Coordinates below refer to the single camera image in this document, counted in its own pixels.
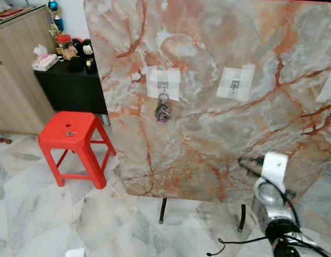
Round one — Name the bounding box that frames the white tape patch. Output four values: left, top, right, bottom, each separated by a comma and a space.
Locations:
314, 69, 331, 104
215, 63, 256, 102
146, 66, 182, 103

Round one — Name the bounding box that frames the marble pattern board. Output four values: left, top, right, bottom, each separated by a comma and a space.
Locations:
83, 0, 331, 204

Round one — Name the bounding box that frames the black metal board leg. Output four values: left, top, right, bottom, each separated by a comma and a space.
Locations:
158, 197, 169, 225
238, 203, 248, 232

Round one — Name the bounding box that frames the black mouse character figure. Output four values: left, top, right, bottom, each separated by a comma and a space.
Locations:
81, 39, 97, 59

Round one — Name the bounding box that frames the black TV console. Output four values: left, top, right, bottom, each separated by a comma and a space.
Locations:
34, 56, 109, 116

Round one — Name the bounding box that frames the red plastic stool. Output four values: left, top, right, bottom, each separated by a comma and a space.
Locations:
37, 110, 117, 190

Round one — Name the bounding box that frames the red lid snack jar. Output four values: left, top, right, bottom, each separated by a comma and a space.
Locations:
55, 33, 79, 61

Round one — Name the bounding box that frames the pink wet wipes pack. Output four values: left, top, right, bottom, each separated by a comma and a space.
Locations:
32, 44, 58, 72

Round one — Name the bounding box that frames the blue and gold trophy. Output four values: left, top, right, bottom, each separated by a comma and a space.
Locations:
47, 0, 65, 32

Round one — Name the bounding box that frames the light wood cabinet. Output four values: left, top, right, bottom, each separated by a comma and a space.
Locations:
0, 5, 57, 135

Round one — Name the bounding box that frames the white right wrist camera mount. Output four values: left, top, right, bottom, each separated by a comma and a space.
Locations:
260, 152, 289, 194

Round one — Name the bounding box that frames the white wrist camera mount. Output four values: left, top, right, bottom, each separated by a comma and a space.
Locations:
65, 248, 87, 257
260, 152, 289, 194

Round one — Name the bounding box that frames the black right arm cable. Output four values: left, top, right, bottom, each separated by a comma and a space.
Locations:
206, 155, 330, 257

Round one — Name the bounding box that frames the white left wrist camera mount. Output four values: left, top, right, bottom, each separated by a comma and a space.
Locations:
65, 248, 87, 257

